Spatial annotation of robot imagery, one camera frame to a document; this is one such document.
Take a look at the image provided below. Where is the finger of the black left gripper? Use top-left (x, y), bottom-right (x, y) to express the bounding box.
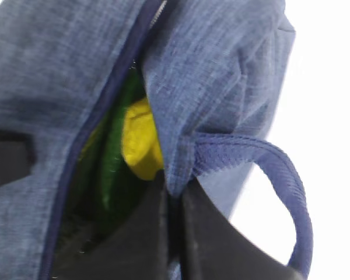
top-left (0, 129), bottom-right (37, 187)

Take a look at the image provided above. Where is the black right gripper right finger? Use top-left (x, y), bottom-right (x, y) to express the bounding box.
top-left (180, 179), bottom-right (303, 280)

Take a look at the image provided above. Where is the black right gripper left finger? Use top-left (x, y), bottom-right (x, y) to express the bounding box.
top-left (51, 170), bottom-right (169, 280)

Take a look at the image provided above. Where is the green cucumber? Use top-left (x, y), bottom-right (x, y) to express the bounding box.
top-left (75, 69), bottom-right (148, 211)

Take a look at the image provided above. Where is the yellow lemon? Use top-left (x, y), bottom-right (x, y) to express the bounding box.
top-left (121, 97), bottom-right (163, 181)

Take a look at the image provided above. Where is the navy blue lunch bag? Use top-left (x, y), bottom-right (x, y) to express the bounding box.
top-left (0, 1), bottom-right (313, 279)

